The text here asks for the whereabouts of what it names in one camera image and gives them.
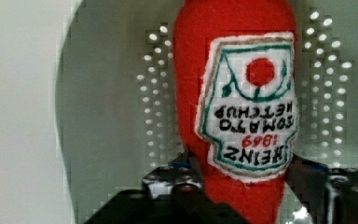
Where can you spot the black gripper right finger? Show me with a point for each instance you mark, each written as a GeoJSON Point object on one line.
{"type": "Point", "coordinates": [329, 194]}

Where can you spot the red plush ketchup bottle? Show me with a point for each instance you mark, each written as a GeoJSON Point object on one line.
{"type": "Point", "coordinates": [236, 102]}

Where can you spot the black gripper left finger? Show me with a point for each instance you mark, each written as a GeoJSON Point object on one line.
{"type": "Point", "coordinates": [176, 188]}

